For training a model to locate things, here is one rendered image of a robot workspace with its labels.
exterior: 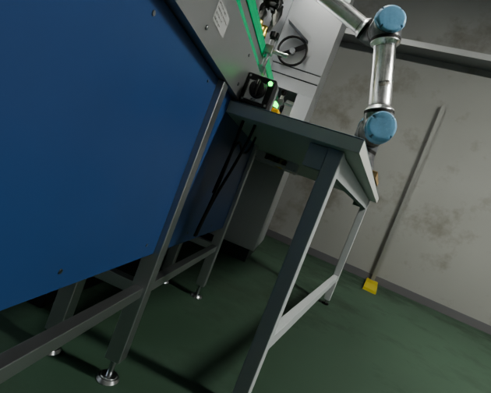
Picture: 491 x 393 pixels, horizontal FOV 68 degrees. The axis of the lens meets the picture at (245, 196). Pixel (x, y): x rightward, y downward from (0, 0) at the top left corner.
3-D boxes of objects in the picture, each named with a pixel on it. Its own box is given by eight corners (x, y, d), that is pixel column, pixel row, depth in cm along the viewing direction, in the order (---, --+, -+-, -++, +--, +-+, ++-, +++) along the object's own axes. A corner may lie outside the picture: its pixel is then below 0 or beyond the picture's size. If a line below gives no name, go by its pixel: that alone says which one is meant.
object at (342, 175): (328, 304, 231) (370, 200, 228) (239, 417, 91) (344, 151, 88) (315, 298, 235) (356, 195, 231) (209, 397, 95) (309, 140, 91)
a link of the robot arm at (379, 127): (385, 148, 153) (397, 20, 153) (397, 143, 138) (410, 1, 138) (356, 146, 154) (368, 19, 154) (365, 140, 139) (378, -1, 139)
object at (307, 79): (270, 106, 324) (307, 10, 319) (310, 120, 318) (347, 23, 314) (262, 81, 255) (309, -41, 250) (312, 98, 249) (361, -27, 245)
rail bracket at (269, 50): (256, 76, 112) (271, 34, 111) (278, 83, 111) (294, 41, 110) (254, 71, 108) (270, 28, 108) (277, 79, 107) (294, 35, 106)
